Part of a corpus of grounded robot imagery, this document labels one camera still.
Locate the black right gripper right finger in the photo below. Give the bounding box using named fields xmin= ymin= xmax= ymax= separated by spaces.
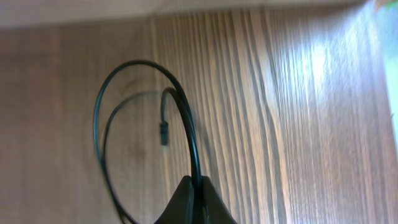
xmin=198 ymin=176 xmax=237 ymax=224

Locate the black USB cable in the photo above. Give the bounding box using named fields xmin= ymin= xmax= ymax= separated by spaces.
xmin=93 ymin=59 xmax=202 ymax=224

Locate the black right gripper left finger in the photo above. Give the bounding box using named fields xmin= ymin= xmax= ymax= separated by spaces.
xmin=155 ymin=175 xmax=195 ymax=224

